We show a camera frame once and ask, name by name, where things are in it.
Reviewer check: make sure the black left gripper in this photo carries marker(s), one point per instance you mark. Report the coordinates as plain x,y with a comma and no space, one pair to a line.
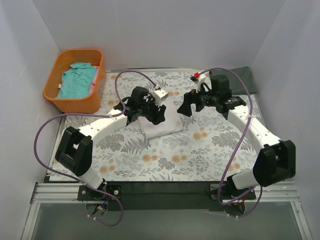
152,111

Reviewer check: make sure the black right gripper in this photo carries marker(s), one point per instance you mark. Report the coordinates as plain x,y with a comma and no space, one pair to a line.
194,99

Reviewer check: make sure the white t shirt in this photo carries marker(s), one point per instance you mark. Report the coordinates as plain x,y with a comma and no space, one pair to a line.
171,125

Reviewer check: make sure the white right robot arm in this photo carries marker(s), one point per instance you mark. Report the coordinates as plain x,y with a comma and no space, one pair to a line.
276,158

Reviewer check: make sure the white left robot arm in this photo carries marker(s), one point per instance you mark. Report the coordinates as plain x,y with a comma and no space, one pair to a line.
75,150

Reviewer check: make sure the folded dark green t shirt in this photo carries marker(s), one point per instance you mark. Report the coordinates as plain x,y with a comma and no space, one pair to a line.
244,73

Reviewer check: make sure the floral patterned table mat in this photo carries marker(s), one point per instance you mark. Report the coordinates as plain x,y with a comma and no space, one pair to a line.
203,151

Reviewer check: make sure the pink t shirt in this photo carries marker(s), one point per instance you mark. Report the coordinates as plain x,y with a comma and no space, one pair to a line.
92,76

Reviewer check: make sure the teal t shirt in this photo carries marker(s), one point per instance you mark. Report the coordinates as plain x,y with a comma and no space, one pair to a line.
74,83

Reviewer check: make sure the orange plastic basket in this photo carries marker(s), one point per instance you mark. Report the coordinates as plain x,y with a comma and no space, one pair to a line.
88,105

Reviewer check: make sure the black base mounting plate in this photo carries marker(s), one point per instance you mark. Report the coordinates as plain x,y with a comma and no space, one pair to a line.
165,195

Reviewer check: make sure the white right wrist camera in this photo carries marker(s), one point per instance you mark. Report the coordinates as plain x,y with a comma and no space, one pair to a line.
198,79

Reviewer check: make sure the aluminium frame rail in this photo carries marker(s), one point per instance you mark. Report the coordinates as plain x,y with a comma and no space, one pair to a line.
58,211

